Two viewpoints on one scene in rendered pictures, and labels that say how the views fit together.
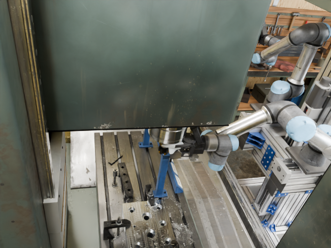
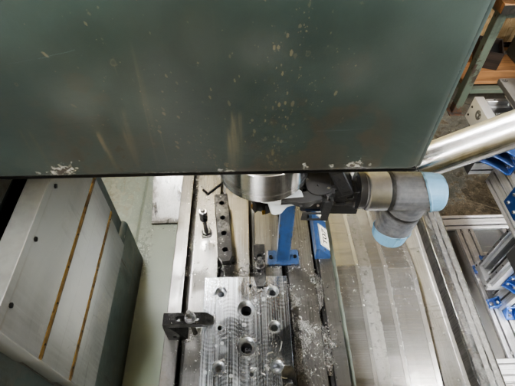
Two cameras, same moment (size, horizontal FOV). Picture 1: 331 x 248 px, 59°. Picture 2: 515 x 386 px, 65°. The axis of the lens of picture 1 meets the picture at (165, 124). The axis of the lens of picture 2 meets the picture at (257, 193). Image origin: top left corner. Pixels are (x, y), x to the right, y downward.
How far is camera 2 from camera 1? 0.57 m
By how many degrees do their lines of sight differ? 19
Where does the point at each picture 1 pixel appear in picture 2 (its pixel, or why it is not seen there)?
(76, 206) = (155, 255)
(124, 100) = (83, 105)
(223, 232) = (404, 335)
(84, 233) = (163, 303)
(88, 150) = not seen: hidden behind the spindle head
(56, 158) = (27, 215)
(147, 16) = not seen: outside the picture
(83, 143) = not seen: hidden behind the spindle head
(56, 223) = (19, 351)
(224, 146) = (410, 203)
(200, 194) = (369, 256)
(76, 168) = (162, 189)
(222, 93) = (395, 80)
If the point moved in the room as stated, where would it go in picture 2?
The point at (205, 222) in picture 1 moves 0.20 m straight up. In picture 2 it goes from (371, 312) to (386, 285)
